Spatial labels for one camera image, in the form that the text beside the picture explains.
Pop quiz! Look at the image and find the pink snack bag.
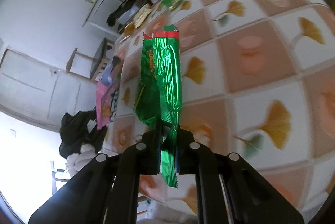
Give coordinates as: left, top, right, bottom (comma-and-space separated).
95, 55, 123, 130

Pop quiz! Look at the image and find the green snack bag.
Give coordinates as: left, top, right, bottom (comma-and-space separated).
134, 24, 182, 188

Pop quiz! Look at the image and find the white gloved left hand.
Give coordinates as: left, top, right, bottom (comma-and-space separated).
66, 143, 97, 178

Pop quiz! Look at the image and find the left wooden chair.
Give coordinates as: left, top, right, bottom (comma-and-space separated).
65, 38, 115, 82

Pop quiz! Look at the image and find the yellow sauce packet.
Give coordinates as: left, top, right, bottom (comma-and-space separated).
133, 3, 152, 28

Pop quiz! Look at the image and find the patterned tablecloth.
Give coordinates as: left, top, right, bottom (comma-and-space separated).
103, 0, 334, 219

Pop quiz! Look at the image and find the small green wrapper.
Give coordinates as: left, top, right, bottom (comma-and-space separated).
160, 0, 184, 11

